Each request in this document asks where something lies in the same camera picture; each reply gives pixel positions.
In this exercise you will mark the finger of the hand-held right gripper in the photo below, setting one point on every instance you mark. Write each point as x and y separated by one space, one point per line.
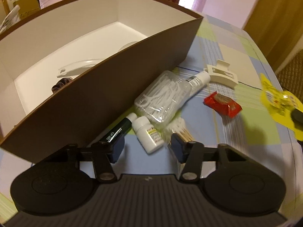
297 118

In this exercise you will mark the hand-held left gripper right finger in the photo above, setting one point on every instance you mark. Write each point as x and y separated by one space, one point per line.
178 149

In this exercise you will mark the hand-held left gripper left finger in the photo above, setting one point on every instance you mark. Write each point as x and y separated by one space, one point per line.
117 150

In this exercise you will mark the bag of cotton swabs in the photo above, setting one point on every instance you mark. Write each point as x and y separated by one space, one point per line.
180 130

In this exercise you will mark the green lip balm tube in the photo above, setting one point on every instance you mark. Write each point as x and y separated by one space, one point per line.
118 130

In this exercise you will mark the white pill bottle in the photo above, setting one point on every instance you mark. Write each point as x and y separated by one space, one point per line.
148 134

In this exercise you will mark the yellow snack packet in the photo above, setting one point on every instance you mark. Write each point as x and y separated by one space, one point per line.
272 94

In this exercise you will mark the brown cardboard box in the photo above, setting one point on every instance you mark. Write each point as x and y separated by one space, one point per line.
94 104

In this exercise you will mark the clear floss pick container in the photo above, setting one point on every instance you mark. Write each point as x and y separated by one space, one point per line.
161 99

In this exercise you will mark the red candy packet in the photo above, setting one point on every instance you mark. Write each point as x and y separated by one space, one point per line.
220 104

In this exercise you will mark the woven brown mat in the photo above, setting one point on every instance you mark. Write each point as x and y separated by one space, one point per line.
292 73

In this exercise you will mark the small white labelled tube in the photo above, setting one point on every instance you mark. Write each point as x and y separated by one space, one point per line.
200 78

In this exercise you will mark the cream hair claw clip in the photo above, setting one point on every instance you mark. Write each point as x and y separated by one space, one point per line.
222 75

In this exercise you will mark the white ceramic soup spoon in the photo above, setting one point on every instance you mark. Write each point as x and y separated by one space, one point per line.
80 66

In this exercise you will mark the wooden door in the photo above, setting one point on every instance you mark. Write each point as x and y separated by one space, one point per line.
279 16

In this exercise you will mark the plain brown cardboard carton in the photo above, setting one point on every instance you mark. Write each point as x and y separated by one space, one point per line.
28 6

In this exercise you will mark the printed plastic bag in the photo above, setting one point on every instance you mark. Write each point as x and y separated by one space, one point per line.
9 19

